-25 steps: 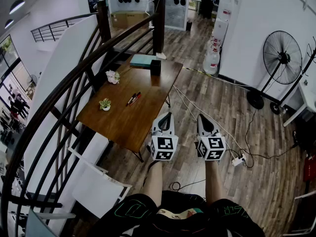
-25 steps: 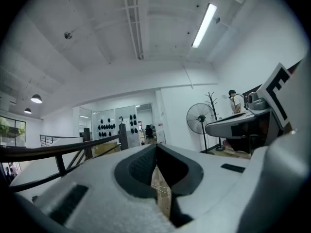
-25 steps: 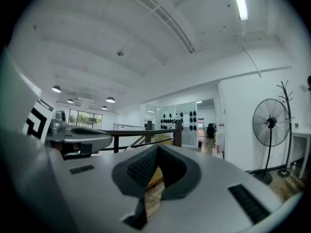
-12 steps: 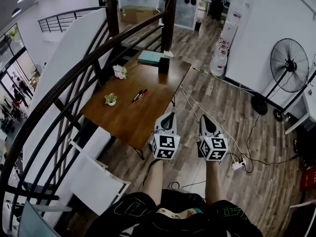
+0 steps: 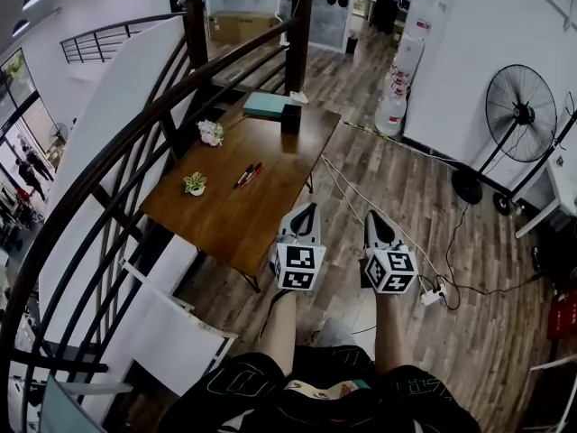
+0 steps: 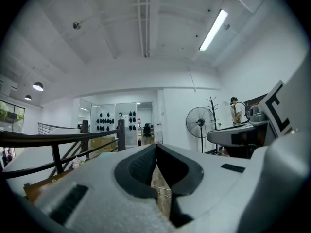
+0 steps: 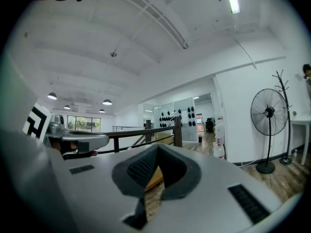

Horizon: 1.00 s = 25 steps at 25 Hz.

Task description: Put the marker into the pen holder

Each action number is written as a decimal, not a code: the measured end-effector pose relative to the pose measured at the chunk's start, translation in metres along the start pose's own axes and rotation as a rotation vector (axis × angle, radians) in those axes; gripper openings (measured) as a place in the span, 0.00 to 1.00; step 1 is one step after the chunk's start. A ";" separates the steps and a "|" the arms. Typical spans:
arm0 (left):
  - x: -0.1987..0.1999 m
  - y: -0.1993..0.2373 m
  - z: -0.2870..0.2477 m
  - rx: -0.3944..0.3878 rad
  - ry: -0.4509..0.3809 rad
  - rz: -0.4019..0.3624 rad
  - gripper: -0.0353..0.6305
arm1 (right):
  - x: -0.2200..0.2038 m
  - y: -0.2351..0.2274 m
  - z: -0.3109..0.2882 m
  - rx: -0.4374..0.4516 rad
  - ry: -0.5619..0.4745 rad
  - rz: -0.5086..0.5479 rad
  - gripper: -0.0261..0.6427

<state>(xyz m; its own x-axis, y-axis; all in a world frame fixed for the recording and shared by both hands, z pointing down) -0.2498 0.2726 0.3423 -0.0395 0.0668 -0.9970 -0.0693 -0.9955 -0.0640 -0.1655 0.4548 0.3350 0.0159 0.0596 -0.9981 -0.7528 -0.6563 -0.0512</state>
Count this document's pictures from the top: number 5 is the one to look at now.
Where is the teal book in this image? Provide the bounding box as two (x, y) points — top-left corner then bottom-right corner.
(242, 91), (294, 121)

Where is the white desk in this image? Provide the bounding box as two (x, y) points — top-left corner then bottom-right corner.
(515, 149), (577, 239)

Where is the person's black printed shirt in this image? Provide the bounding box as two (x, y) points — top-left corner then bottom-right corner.
(155, 344), (481, 433)

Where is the black square pen holder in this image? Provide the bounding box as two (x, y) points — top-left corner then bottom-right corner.
(279, 102), (303, 135)

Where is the black pen white label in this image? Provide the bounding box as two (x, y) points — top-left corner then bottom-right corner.
(233, 164), (254, 190)

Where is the grey display panel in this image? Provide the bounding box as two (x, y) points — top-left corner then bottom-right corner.
(309, 0), (354, 54)

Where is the pale blue desk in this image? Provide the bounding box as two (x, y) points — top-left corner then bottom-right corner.
(38, 373), (109, 433)

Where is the black pedestal fan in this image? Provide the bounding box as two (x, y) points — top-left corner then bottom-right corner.
(452, 63), (560, 206)

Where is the white slatted chair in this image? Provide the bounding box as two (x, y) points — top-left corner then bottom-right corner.
(117, 235), (239, 399)

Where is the person's left forearm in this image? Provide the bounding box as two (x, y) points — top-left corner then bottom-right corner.
(257, 288), (298, 377)

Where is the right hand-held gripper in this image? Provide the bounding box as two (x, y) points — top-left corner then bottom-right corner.
(359, 209), (420, 295)

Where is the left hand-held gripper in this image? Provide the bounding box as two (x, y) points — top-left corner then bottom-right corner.
(270, 202), (327, 291)

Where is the small green potted plant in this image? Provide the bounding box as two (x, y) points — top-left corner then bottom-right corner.
(182, 171), (208, 197)

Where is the pink artificial flower bouquet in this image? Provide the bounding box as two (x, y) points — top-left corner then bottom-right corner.
(196, 118), (225, 147)

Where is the white power strip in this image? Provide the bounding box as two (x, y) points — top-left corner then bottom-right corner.
(418, 283), (449, 308)

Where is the person's right forearm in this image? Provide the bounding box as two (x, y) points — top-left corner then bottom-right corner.
(373, 291), (418, 378)

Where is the red pen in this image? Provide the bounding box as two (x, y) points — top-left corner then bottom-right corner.
(240, 163), (261, 189)

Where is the brown cardboard box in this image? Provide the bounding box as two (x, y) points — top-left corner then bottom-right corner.
(207, 11), (281, 44)

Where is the yellow black striped floor strip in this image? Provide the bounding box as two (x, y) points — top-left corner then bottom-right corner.
(342, 121), (409, 147)

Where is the red box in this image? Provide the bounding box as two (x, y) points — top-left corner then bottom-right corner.
(546, 288), (577, 341)

